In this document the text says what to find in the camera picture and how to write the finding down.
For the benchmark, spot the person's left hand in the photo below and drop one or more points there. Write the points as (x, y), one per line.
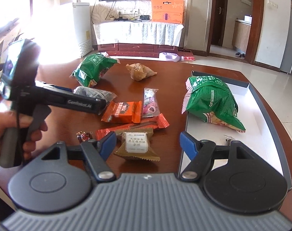
(5, 124)

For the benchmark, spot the small red candy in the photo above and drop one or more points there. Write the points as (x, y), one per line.
(84, 136)

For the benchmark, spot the pair of slippers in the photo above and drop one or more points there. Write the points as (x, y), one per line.
(239, 54)

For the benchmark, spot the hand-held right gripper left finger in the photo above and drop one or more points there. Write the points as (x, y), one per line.
(109, 141)

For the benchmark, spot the large green snack bag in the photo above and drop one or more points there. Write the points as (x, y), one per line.
(212, 101)

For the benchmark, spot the wall socket strip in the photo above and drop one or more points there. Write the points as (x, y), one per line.
(128, 11)

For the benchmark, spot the TV cabinet with white cloth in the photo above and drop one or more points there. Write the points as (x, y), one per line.
(138, 32)

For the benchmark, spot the silver refrigerator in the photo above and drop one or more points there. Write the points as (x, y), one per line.
(291, 41)

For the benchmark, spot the white freezer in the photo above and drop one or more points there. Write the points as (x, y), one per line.
(82, 28)

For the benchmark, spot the dark wooden door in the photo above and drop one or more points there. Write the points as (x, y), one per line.
(221, 12)

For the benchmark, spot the dark wooden tv cabinet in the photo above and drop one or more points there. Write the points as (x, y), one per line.
(136, 48)

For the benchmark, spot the short orange snack packet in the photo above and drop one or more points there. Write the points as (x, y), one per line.
(123, 112)

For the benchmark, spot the grey patterned snack packet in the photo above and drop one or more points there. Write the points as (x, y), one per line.
(97, 93)

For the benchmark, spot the red packet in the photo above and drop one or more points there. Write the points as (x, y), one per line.
(189, 58)

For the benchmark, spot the small black device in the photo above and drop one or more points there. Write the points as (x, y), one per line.
(144, 17)

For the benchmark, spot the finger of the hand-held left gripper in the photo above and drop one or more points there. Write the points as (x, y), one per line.
(101, 106)

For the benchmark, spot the pink candy packet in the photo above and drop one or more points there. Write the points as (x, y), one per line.
(150, 103)

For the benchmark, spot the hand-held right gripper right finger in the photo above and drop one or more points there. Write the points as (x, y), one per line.
(188, 144)

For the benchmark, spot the olive snack packet white label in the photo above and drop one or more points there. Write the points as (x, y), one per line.
(136, 145)

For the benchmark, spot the printed cardboard box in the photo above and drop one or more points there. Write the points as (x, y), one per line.
(1, 49)

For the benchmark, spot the orange cardboard box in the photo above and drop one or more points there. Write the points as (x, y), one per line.
(167, 9)

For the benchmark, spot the white container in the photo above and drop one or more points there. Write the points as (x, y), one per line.
(247, 19)

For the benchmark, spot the white tray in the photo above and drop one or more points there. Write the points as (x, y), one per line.
(251, 127)

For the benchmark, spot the long orange snack packet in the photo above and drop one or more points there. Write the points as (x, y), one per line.
(138, 125)

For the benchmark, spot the purple white bottle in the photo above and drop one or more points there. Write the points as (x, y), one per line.
(170, 56)

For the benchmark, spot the wooden kitchen counter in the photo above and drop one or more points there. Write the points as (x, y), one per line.
(240, 36)

